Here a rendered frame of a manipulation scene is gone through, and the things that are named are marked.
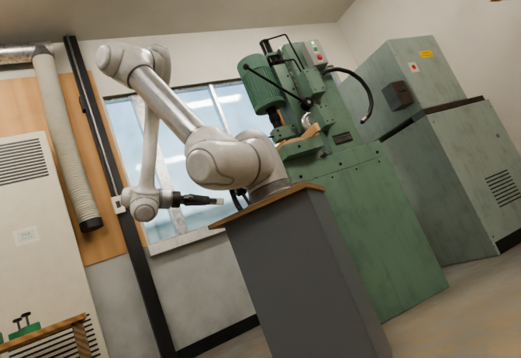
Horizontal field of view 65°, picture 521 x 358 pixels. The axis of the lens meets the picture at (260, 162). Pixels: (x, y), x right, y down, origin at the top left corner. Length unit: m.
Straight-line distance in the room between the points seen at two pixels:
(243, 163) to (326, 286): 0.44
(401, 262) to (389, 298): 0.19
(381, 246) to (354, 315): 0.82
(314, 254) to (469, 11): 3.21
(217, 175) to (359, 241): 0.97
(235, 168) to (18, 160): 2.06
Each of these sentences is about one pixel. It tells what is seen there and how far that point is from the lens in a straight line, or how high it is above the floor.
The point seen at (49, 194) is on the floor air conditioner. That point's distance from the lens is 2.99.
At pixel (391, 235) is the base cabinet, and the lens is 2.10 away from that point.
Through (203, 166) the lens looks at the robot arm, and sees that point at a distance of 1.21.
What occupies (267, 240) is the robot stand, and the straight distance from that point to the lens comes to 1.30.
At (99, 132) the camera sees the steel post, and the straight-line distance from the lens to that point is 3.39.
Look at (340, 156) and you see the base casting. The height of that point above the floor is 0.78.
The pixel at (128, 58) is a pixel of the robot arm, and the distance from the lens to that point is 1.59.
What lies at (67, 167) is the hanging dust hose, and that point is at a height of 1.54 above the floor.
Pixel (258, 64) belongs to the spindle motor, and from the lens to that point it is 2.30.
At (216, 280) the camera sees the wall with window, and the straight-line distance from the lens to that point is 3.32.
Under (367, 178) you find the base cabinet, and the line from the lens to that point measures 2.11.
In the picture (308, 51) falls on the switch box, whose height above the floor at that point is 1.41.
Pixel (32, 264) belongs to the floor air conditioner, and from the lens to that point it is 2.89.
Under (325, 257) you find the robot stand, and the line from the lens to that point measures 1.26.
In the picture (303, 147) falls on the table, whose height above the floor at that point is 0.86.
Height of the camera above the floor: 0.45
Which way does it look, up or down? 13 degrees up
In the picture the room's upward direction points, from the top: 22 degrees counter-clockwise
